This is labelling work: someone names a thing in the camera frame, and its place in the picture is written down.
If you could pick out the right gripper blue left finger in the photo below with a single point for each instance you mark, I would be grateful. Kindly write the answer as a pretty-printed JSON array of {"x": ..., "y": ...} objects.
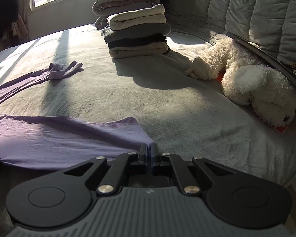
[{"x": 125, "y": 166}]

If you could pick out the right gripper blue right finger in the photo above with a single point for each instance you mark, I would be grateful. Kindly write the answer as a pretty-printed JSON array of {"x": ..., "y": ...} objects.
[{"x": 168, "y": 170}]

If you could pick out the purple pants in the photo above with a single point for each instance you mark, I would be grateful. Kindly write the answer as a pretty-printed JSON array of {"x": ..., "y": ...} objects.
[{"x": 57, "y": 142}]

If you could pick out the hanging dark clothes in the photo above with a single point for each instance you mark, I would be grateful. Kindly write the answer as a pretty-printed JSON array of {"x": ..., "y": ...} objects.
[{"x": 12, "y": 26}]

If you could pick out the grey bed sheet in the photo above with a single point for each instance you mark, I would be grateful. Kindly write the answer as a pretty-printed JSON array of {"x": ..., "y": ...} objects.
[{"x": 182, "y": 115}]

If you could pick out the folded beige garment bottom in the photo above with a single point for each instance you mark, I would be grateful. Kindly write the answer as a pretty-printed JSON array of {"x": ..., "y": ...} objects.
[{"x": 144, "y": 50}]

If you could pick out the folded black garment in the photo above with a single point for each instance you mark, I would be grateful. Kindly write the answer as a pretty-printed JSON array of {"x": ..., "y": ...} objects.
[{"x": 158, "y": 37}]

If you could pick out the folded grey garment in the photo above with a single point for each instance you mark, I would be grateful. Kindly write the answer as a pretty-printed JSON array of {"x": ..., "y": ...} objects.
[{"x": 134, "y": 32}]

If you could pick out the white plush dog toy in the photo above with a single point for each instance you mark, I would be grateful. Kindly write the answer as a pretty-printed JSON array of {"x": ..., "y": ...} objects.
[{"x": 248, "y": 81}]

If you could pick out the folded cream garment top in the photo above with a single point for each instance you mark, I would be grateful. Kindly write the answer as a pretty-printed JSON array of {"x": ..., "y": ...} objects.
[{"x": 128, "y": 19}]

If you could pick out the folded beige pink quilt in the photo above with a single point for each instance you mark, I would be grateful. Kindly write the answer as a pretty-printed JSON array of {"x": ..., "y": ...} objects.
[{"x": 105, "y": 8}]

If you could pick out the grey quilted headboard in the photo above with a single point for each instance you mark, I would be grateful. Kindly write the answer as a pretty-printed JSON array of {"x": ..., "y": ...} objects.
[{"x": 271, "y": 24}]

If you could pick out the grey patterned curtain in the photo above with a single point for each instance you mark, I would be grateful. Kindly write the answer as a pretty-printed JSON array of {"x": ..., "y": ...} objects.
[{"x": 24, "y": 7}]

